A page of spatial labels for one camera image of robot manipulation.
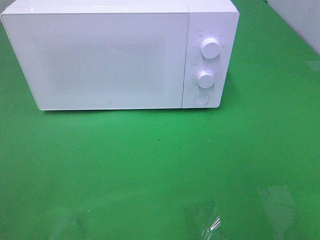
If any white microwave oven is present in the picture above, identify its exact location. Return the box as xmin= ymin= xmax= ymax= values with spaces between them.
xmin=0 ymin=0 xmax=240 ymax=109

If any white microwave door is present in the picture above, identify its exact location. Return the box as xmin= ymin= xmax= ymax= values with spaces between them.
xmin=2 ymin=12 xmax=189 ymax=110

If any white round knob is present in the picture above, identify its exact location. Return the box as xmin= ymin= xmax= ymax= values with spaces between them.
xmin=200 ymin=36 xmax=221 ymax=59
xmin=196 ymin=70 xmax=216 ymax=89

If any round door release button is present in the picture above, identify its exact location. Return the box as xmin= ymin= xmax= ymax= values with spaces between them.
xmin=193 ymin=92 xmax=210 ymax=106

